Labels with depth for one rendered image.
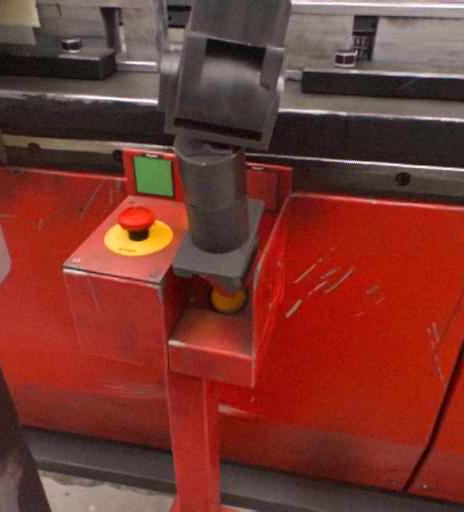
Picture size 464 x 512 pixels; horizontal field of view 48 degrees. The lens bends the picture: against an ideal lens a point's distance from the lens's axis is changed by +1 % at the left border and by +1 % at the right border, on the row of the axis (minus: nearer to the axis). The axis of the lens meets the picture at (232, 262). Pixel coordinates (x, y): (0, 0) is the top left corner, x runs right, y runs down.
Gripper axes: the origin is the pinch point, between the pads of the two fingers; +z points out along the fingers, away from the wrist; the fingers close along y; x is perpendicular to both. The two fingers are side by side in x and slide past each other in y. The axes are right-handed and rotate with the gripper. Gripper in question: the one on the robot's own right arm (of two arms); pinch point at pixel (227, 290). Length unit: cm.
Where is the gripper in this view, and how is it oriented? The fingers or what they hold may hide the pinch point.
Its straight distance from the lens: 56.2
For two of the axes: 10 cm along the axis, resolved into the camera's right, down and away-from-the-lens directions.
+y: 2.7, -7.4, 6.1
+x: -9.6, -1.6, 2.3
